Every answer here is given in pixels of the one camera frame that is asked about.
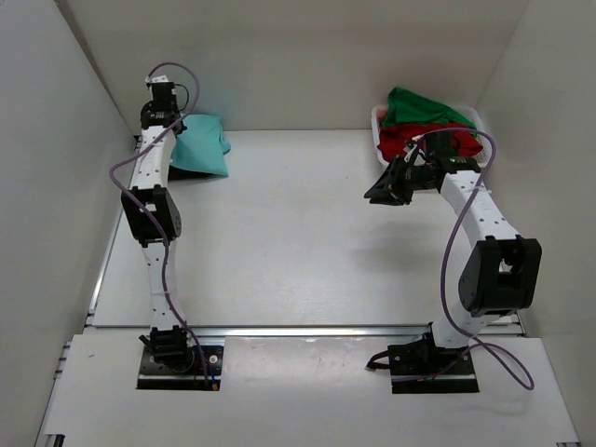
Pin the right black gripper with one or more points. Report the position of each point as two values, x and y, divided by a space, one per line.
391 182

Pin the teal t shirt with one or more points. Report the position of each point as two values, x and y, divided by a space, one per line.
202 146

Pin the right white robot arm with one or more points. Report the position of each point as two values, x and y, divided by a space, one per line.
501 272

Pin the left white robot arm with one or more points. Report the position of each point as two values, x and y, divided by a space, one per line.
155 223

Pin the red t shirt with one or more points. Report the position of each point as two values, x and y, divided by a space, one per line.
393 139

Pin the green t shirt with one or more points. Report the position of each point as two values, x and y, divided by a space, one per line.
407 107

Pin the white plastic basket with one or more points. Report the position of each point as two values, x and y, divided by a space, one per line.
378 114

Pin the folded black t shirt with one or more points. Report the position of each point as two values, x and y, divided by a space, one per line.
176 174

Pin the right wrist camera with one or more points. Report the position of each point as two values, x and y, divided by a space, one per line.
424 149

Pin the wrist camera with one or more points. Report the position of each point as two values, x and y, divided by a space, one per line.
424 149
166 95

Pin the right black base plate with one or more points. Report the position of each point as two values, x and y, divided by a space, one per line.
420 368

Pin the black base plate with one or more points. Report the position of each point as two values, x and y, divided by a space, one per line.
420 368
186 375

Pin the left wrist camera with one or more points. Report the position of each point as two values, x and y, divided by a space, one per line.
166 95

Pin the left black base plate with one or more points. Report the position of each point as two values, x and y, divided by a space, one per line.
186 375

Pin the aluminium rail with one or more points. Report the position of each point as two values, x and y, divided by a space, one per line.
511 329

